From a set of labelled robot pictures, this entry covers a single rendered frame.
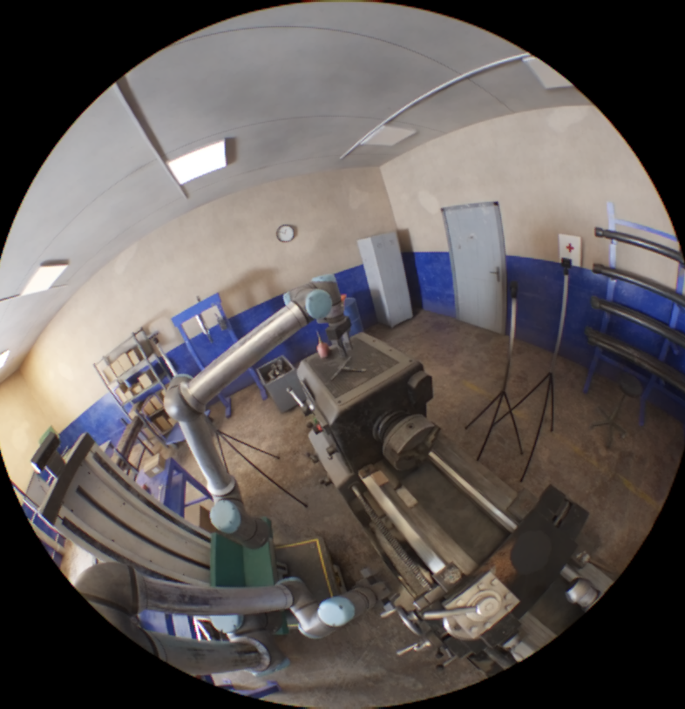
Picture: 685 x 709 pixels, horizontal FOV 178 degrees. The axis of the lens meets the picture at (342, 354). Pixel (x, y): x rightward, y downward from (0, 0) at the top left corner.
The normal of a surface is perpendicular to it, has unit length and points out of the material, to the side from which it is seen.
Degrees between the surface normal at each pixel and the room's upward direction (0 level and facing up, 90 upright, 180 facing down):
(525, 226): 90
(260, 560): 0
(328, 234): 90
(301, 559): 0
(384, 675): 0
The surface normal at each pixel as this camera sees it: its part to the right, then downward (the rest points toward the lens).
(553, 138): -0.86, 0.44
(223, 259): 0.43, 0.33
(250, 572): -0.28, -0.84
